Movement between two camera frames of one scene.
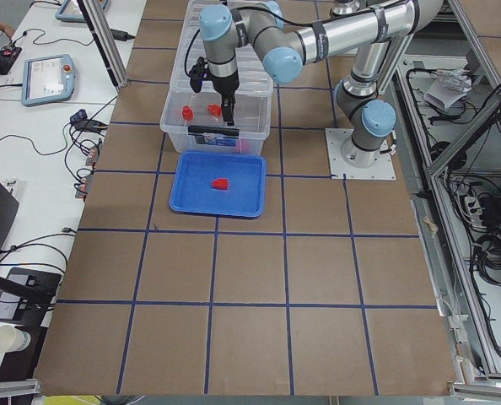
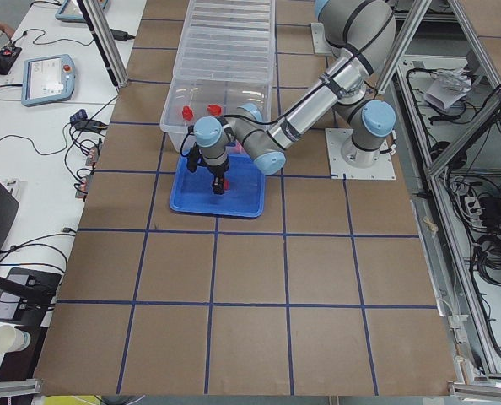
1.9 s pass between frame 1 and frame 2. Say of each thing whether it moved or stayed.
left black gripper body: moved
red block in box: stayed
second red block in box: stayed
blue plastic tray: stayed
